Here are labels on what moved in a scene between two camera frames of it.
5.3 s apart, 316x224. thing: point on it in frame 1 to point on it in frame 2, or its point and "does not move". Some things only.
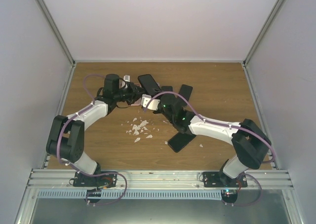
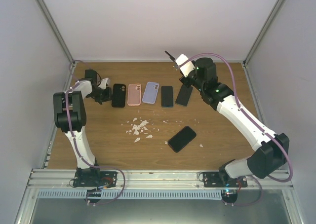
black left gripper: (136, 93) to (108, 97)
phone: (185, 91) does not move
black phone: (149, 85) to (170, 56)
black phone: (180, 141) does not move
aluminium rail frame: (282, 181) does not move
